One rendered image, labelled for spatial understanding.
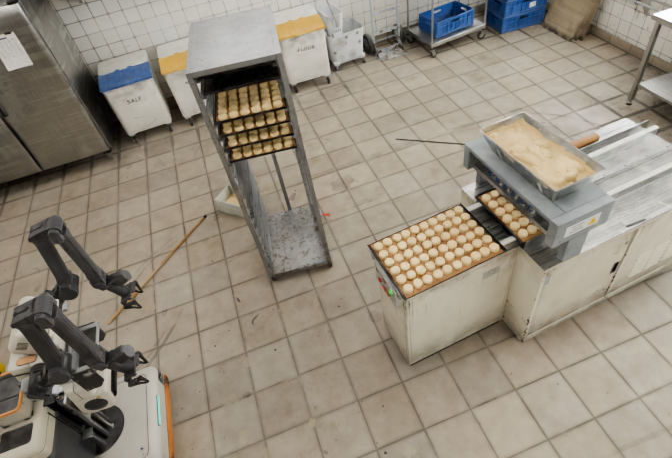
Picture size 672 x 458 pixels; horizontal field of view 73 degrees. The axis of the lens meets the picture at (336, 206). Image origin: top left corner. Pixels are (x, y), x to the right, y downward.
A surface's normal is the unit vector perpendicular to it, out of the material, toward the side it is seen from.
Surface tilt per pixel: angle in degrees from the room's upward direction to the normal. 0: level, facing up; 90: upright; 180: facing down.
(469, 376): 0
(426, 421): 0
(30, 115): 89
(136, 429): 0
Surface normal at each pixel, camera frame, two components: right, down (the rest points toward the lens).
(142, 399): -0.14, -0.70
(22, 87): 0.33, 0.65
